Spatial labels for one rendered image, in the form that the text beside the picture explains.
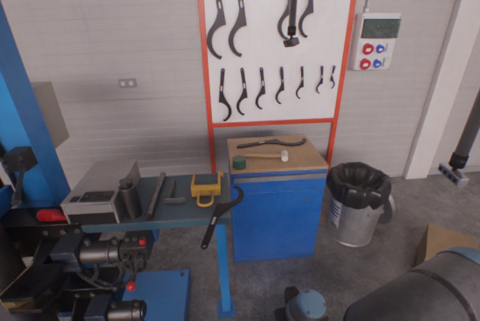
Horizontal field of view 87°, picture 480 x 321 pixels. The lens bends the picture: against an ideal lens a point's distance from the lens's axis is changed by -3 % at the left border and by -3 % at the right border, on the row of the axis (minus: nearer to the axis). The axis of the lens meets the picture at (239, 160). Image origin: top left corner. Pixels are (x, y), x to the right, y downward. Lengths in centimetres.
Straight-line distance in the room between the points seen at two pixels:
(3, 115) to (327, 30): 261
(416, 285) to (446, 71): 333
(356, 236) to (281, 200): 90
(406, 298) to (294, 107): 267
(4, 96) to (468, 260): 163
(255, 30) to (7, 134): 212
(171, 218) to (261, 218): 100
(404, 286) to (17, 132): 156
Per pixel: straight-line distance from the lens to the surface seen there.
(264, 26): 280
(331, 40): 299
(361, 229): 263
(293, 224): 226
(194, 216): 131
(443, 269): 52
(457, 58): 374
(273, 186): 199
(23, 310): 143
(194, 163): 320
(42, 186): 170
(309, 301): 100
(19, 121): 156
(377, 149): 370
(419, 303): 47
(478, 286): 53
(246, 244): 233
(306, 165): 198
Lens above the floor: 190
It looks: 28 degrees down
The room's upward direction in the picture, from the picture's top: 1 degrees counter-clockwise
